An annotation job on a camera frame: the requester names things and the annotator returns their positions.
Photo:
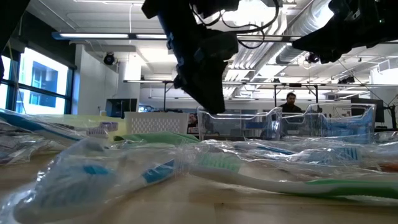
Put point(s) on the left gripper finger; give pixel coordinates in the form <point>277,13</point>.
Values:
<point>202,93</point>
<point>219,90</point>

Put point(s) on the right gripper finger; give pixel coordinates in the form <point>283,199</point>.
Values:
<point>312,42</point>

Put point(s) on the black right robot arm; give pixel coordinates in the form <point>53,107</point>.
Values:
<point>390,18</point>

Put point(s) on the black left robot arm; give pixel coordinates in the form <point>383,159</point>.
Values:
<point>155,7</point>

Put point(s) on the person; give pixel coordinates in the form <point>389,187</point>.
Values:
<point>192,119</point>
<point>290,104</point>

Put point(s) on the clear plastic bin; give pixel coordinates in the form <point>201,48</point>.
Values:
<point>326,121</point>
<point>236,124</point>

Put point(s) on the white perforated plastic basket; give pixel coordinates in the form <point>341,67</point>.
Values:
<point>155,123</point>

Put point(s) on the blue wrapped toothbrush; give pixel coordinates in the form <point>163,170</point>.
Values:
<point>62,186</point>
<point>273,150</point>

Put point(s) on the black monitor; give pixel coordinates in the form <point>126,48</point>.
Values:
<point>380,109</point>
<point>121,107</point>

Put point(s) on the long ceiling light bar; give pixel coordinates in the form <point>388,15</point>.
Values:
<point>93,35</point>

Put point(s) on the yellow plastic tray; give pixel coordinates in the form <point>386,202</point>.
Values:
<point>81,119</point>

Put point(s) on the orange wrapped toothbrush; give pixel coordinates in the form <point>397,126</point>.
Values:
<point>391,167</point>

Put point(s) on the large glass window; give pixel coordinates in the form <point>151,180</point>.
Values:
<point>43,81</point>

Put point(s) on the purple wrapped toothbrush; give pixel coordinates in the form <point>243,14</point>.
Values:
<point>37,126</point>

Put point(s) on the black ceiling camera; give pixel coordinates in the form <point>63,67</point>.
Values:
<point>109,58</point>
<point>312,58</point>

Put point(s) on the silver ventilation duct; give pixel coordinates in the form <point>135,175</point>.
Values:
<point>248,59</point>

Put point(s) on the black metal rig frame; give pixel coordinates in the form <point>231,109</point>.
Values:
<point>264,84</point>

